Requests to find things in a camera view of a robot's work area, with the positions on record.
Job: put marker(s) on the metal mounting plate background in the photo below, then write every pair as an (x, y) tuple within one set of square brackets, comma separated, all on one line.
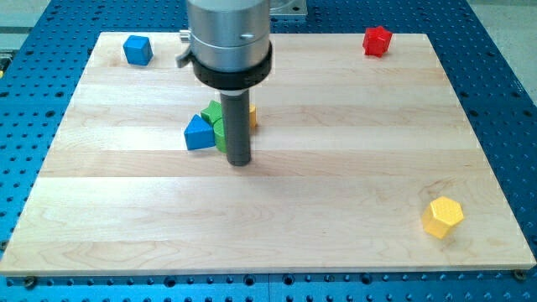
[(293, 8)]

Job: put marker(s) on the green round block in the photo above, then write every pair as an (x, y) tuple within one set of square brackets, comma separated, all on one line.
[(219, 135)]

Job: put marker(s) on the red star block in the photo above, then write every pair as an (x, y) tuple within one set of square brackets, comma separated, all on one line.
[(376, 41)]

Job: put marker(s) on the yellow block behind rod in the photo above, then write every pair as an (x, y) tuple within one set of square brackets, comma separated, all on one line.
[(252, 116)]

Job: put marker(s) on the yellow hexagon block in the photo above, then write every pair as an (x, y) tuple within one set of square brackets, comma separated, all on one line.
[(441, 217)]

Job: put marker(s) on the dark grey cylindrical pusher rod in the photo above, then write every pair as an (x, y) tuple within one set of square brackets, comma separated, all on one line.
[(235, 113)]

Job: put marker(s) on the green star block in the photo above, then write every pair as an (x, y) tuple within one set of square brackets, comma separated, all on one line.
[(212, 113)]

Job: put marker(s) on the blue triangle block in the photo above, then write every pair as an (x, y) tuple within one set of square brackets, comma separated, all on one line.
[(199, 134)]

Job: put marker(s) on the light wooden board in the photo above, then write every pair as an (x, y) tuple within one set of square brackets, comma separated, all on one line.
[(347, 154)]

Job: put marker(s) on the blue cube block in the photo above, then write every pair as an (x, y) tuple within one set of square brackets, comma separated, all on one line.
[(137, 50)]

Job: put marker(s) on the black flange ring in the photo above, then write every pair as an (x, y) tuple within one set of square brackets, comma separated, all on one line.
[(234, 81)]

